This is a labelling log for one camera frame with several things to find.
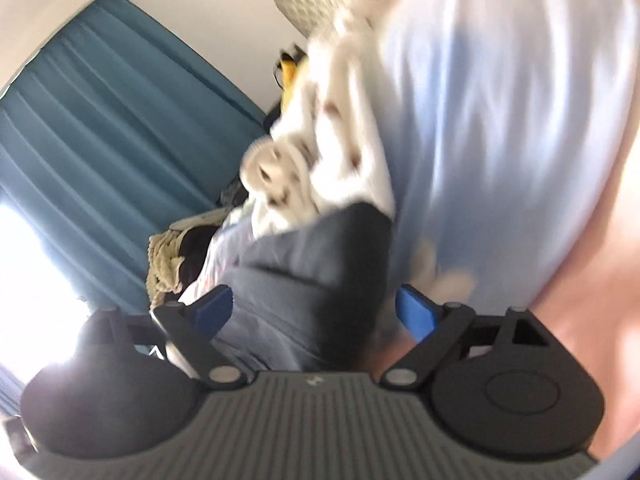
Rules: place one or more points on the black clothes pile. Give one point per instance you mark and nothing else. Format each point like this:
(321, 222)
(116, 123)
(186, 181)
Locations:
(193, 250)

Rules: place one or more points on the pastel pink blue bedsheet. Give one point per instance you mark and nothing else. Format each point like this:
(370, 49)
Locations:
(511, 133)

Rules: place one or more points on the yellow Pikachu plush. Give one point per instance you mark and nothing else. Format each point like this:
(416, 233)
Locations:
(290, 71)

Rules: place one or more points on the teal curtain right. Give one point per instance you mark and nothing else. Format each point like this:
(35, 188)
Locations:
(112, 131)

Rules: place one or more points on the black drawstring trousers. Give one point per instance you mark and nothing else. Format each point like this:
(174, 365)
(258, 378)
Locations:
(308, 300)

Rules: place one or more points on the beige knitted blanket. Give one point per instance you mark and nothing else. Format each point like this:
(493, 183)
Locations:
(163, 280)

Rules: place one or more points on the wall socket with charger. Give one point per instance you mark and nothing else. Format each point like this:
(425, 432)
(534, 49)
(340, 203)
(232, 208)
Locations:
(297, 54)

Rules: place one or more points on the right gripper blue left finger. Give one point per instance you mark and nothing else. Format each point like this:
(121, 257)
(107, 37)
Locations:
(188, 331)

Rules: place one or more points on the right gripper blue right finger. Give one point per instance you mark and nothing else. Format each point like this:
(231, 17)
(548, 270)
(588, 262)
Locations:
(436, 328)

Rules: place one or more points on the white patterned blanket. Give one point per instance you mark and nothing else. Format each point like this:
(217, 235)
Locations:
(326, 153)

